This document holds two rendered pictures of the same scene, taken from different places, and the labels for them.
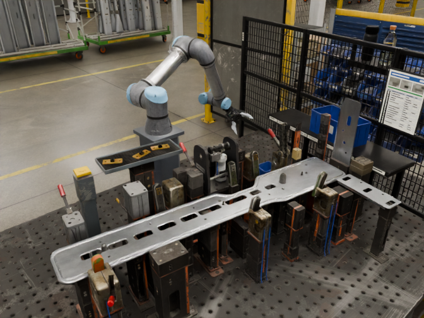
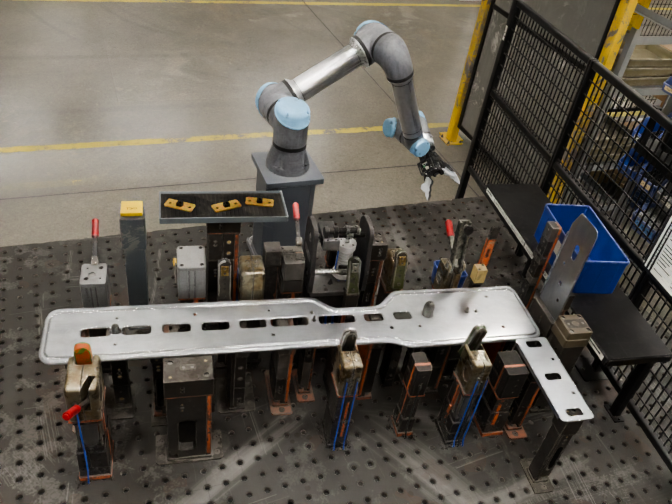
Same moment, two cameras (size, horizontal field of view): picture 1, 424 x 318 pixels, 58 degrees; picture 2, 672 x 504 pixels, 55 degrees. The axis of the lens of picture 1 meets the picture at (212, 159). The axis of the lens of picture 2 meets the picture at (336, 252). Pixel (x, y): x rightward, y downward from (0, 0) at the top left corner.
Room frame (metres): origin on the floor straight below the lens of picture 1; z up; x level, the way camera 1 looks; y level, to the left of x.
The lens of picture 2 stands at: (0.12, -0.41, 2.27)
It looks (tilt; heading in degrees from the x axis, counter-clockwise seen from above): 38 degrees down; 15
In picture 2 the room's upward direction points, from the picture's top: 10 degrees clockwise
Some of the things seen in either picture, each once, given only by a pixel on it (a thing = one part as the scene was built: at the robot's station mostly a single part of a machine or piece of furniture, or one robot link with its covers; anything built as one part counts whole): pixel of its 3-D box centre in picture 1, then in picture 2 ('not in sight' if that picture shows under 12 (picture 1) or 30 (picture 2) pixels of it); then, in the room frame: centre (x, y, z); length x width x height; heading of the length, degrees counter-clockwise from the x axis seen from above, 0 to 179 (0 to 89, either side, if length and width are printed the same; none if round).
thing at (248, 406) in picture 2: (182, 249); (236, 362); (1.26, 0.13, 0.84); 0.13 x 0.11 x 0.29; 33
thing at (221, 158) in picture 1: (216, 187); (331, 284); (1.60, -0.02, 0.94); 0.18 x 0.13 x 0.49; 123
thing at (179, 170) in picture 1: (181, 206); (268, 295); (1.51, 0.15, 0.90); 0.05 x 0.05 x 0.40; 33
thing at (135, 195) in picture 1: (139, 227); (192, 309); (1.34, 0.32, 0.90); 0.13 x 0.10 x 0.41; 33
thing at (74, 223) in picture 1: (80, 253); (99, 320); (1.20, 0.54, 0.88); 0.11 x 0.10 x 0.36; 33
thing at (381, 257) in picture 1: (382, 230); (553, 445); (1.39, -0.78, 0.84); 0.11 x 0.06 x 0.29; 33
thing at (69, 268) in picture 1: (220, 207); (307, 323); (1.36, -0.04, 1.00); 1.38 x 0.22 x 0.02; 123
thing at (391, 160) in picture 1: (332, 137); (565, 260); (2.03, -0.70, 1.02); 0.90 x 0.22 x 0.03; 33
